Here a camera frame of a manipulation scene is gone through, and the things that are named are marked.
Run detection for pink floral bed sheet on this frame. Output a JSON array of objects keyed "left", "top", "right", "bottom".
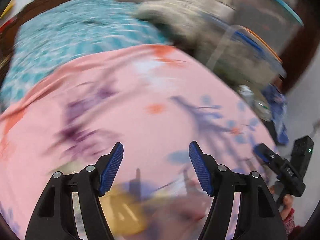
[{"left": 1, "top": 45, "right": 274, "bottom": 239}]

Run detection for stacked clear storage bins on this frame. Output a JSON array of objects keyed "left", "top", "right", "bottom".
[{"left": 232, "top": 0, "right": 304, "bottom": 55}]

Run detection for dark wooden headboard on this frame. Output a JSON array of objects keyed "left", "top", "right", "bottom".
[{"left": 0, "top": 0, "right": 93, "bottom": 63}]

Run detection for clear storage box blue handle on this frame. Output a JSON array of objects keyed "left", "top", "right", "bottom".
[{"left": 195, "top": 24, "right": 286, "bottom": 90}]

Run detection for person's hand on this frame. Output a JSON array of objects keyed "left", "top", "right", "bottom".
[{"left": 280, "top": 194, "right": 293, "bottom": 221}]

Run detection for blue cloth pile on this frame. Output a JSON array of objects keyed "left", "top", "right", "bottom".
[{"left": 262, "top": 84, "right": 289, "bottom": 146}]

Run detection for black device green light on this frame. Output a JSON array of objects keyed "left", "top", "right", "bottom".
[{"left": 290, "top": 135, "right": 314, "bottom": 179}]

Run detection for beige round trash bin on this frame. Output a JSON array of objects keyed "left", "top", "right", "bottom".
[{"left": 236, "top": 85, "right": 272, "bottom": 122}]

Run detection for beige patterned pillow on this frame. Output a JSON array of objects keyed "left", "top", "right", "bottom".
[{"left": 134, "top": 0, "right": 235, "bottom": 48}]

